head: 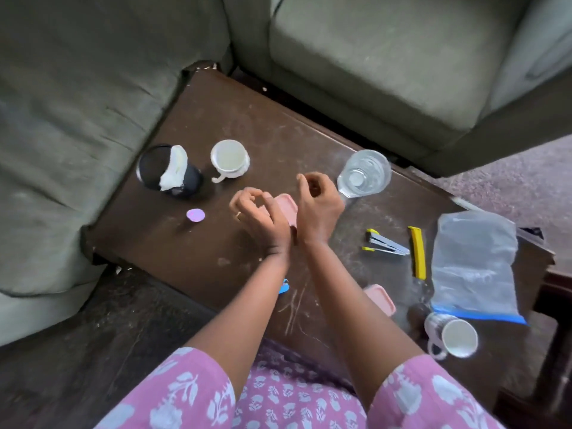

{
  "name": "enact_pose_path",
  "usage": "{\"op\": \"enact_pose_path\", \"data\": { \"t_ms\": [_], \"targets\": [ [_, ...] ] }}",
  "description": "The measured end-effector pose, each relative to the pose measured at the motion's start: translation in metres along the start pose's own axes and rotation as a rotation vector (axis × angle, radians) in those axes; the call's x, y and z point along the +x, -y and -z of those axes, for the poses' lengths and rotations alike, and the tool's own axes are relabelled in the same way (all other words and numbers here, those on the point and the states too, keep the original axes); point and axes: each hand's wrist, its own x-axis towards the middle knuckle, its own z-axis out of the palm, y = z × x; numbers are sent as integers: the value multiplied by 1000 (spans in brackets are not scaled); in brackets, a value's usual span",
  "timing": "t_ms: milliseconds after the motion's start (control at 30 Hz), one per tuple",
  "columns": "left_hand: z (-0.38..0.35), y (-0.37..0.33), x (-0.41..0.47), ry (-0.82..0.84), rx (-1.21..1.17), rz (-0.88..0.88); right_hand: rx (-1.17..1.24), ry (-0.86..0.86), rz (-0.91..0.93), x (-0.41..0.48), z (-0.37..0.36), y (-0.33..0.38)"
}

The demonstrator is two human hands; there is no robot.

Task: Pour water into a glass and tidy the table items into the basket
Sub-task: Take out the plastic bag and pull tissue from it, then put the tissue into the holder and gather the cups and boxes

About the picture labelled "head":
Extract person's right hand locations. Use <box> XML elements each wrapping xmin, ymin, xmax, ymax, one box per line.
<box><xmin>296</xmin><ymin>172</ymin><xmax>346</xmax><ymax>245</ymax></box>

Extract person's left hand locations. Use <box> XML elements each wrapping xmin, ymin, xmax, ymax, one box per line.
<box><xmin>229</xmin><ymin>187</ymin><xmax>293</xmax><ymax>254</ymax></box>

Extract pink plastic box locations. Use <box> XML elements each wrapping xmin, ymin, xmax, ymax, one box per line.
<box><xmin>273</xmin><ymin>194</ymin><xmax>299</xmax><ymax>229</ymax></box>

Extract person's right forearm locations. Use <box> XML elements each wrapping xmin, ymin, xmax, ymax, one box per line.
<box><xmin>297</xmin><ymin>239</ymin><xmax>426</xmax><ymax>412</ymax></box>

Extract person's left forearm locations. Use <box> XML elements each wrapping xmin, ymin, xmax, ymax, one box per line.
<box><xmin>185</xmin><ymin>250</ymin><xmax>293</xmax><ymax>400</ymax></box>

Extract clear drinking glass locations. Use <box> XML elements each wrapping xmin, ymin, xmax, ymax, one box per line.
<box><xmin>336</xmin><ymin>149</ymin><xmax>392</xmax><ymax>199</ymax></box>

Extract small white cup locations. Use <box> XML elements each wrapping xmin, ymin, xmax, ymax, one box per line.
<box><xmin>210</xmin><ymin>139</ymin><xmax>251</xmax><ymax>184</ymax></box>

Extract grey yellow stapler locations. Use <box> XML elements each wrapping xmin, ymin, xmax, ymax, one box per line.
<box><xmin>361</xmin><ymin>229</ymin><xmax>410</xmax><ymax>257</ymax></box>

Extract white crumpled cloth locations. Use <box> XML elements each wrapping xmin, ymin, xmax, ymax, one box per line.
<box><xmin>158</xmin><ymin>145</ymin><xmax>189</xmax><ymax>192</ymax></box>

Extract black mesh cup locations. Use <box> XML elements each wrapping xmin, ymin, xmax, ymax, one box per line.
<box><xmin>136</xmin><ymin>144</ymin><xmax>204</xmax><ymax>198</ymax></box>

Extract yellow plastic strip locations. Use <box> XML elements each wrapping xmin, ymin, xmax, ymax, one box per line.
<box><xmin>408</xmin><ymin>226</ymin><xmax>427</xmax><ymax>281</ymax></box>

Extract pink plastic lid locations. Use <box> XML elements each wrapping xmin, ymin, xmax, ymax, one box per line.
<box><xmin>363</xmin><ymin>284</ymin><xmax>397</xmax><ymax>318</ymax></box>

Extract green fabric armchair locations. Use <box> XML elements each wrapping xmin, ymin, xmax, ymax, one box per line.
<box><xmin>222</xmin><ymin>0</ymin><xmax>572</xmax><ymax>178</ymax></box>

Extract clear zip bag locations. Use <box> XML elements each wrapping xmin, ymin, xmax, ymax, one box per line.
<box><xmin>430</xmin><ymin>211</ymin><xmax>528</xmax><ymax>326</ymax></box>

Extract pink floral garment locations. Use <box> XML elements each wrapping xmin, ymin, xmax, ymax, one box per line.
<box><xmin>94</xmin><ymin>338</ymin><xmax>506</xmax><ymax>429</ymax></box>

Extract white printed mug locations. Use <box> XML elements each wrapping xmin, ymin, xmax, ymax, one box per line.
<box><xmin>423</xmin><ymin>312</ymin><xmax>479</xmax><ymax>361</ymax></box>

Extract green fabric sofa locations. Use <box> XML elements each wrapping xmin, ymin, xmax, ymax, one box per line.
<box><xmin>0</xmin><ymin>0</ymin><xmax>234</xmax><ymax>347</ymax></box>

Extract dark wooden side table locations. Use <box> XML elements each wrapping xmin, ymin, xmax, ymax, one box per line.
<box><xmin>494</xmin><ymin>263</ymin><xmax>572</xmax><ymax>429</ymax></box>

